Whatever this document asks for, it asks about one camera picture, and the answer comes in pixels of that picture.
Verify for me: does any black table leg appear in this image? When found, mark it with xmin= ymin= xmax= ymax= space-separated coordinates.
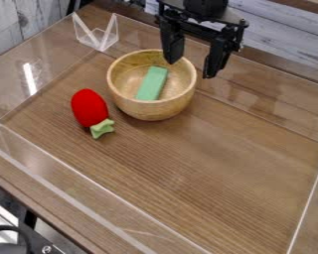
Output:
xmin=18 ymin=209 xmax=37 ymax=241

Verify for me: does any black cable lower left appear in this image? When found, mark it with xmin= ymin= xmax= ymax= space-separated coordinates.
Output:
xmin=0 ymin=224 xmax=34 ymax=254

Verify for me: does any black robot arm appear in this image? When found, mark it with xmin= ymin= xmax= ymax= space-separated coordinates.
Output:
xmin=156 ymin=0 xmax=248 ymax=78

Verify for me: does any clear acrylic corner bracket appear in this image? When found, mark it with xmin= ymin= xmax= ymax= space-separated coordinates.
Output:
xmin=71 ymin=13 xmax=118 ymax=52

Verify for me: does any red plush strawberry toy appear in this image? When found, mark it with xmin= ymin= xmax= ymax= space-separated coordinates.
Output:
xmin=71 ymin=88 xmax=114 ymax=139

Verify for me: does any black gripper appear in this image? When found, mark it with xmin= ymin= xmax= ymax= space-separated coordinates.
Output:
xmin=156 ymin=0 xmax=248 ymax=78

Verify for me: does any wooden bowl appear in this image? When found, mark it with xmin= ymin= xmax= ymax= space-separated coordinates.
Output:
xmin=105 ymin=49 xmax=197 ymax=121

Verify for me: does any clear acrylic tray wall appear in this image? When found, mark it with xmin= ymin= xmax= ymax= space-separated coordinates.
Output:
xmin=0 ymin=122 xmax=211 ymax=254

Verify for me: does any green rectangular block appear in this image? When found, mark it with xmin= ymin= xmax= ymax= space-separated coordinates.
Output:
xmin=134 ymin=66 xmax=168 ymax=100

